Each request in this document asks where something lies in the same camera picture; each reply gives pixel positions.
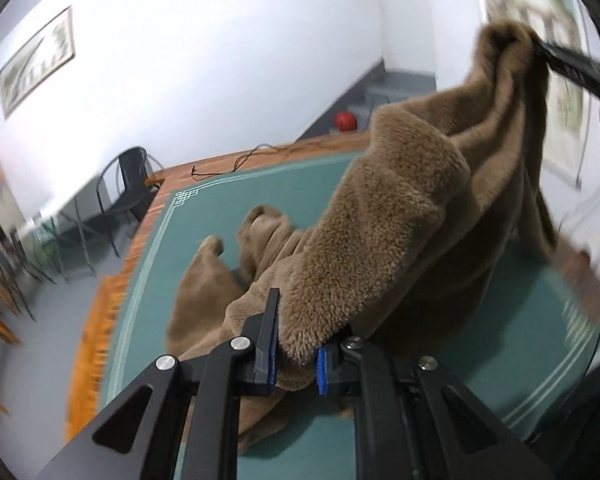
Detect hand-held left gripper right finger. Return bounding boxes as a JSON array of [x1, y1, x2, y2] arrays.
[[312, 335, 556, 480]]

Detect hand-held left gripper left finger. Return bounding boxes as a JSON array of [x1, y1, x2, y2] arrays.
[[35, 287, 286, 480]]

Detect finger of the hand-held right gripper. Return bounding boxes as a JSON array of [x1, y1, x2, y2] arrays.
[[532, 39, 600, 97]]

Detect brown fleece garment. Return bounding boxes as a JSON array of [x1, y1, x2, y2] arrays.
[[166, 19, 561, 453]]

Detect green table mat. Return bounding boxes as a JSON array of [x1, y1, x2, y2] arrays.
[[97, 150, 600, 480]]

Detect grey staircase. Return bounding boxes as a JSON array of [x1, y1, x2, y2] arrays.
[[300, 57, 438, 141]]

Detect black metal chair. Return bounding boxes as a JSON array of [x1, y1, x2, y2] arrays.
[[96, 146, 168, 256]]

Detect glass table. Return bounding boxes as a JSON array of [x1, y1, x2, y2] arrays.
[[10, 192, 103, 283]]

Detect person's dark clothing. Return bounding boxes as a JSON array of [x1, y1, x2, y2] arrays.
[[525, 355, 600, 480]]

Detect grey cabinet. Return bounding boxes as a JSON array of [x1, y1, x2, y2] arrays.
[[0, 142, 31, 246]]

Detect framed landscape painting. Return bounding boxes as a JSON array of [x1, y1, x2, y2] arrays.
[[0, 5, 76, 121]]

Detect wall scroll painting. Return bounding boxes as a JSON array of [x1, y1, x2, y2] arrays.
[[472, 0, 595, 188]]

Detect short black cord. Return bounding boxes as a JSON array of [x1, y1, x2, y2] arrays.
[[190, 164, 231, 181]]

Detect long black cable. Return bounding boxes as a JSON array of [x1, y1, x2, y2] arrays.
[[232, 141, 343, 172]]

